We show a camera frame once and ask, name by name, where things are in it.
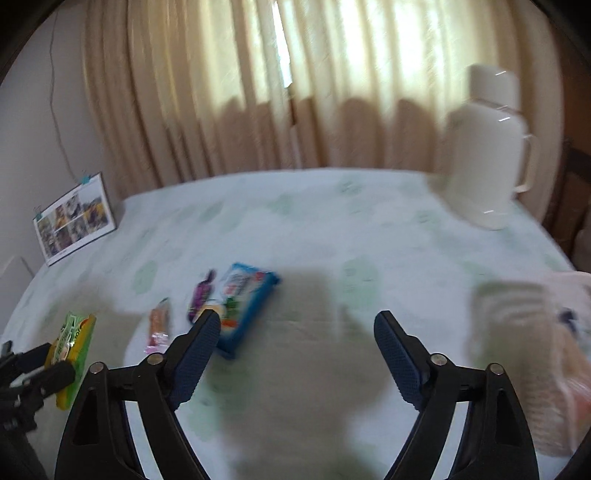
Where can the purple candy bar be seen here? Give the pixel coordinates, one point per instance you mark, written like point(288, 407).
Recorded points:
point(203, 291)

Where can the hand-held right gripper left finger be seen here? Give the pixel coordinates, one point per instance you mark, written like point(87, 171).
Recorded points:
point(196, 364)

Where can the teal binder clip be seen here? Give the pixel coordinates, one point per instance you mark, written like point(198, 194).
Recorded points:
point(39, 213)
point(85, 177)

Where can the dark wooden chair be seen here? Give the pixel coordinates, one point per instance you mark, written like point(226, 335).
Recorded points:
point(570, 203)

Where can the green yellow snack packet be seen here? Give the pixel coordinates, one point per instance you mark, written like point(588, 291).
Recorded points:
point(76, 337)

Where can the blue snack packet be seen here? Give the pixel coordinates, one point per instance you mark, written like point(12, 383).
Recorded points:
point(247, 295)

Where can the white plastic basket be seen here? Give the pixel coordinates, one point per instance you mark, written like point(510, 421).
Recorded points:
point(521, 350)

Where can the white thermos jug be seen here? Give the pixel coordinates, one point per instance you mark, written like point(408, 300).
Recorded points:
point(489, 147)

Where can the green patterned tablecloth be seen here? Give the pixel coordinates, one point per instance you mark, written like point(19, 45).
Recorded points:
point(323, 230)

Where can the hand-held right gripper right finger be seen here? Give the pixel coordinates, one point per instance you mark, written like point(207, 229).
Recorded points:
point(397, 360)

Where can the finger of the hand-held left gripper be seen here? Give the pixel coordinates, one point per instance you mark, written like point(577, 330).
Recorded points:
point(53, 376)
point(27, 357)

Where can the beige curtain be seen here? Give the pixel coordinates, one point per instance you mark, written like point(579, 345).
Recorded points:
point(277, 92)

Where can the pink orange snack packet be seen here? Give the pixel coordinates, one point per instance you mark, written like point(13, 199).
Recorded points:
point(158, 328)

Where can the photo calendar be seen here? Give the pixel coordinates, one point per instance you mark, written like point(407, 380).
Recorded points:
point(76, 222)

